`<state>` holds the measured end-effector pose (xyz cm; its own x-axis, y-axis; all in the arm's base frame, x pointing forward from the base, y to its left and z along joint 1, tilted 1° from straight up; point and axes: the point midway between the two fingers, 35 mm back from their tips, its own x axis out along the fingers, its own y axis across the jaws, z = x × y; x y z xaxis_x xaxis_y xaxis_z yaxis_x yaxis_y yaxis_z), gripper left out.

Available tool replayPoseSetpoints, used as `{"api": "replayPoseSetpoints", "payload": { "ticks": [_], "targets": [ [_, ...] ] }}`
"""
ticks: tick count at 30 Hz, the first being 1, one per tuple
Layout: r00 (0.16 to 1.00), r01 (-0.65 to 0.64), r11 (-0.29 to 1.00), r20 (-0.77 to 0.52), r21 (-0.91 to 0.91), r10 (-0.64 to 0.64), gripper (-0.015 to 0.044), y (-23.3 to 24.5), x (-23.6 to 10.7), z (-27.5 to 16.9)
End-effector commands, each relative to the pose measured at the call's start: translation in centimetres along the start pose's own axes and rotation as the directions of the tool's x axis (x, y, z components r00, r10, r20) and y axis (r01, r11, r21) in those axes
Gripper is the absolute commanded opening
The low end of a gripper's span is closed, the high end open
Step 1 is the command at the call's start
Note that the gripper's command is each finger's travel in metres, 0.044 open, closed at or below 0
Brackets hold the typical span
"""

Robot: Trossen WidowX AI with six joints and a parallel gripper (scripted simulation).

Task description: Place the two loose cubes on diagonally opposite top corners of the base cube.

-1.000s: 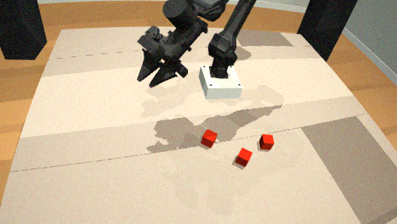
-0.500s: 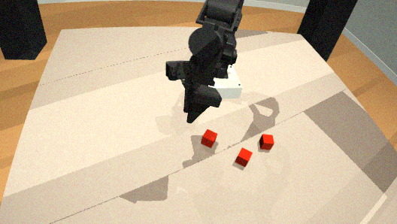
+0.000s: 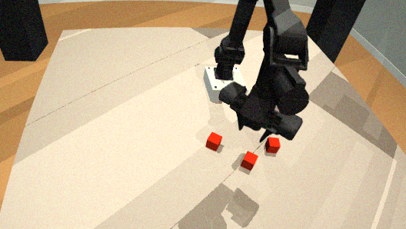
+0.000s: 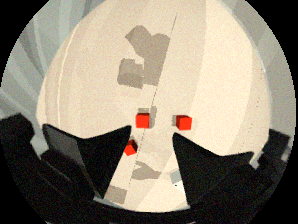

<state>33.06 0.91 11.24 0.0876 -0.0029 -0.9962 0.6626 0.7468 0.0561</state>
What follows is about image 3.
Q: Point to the red cube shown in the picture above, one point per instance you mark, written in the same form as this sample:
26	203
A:
213	142
249	160
272	145

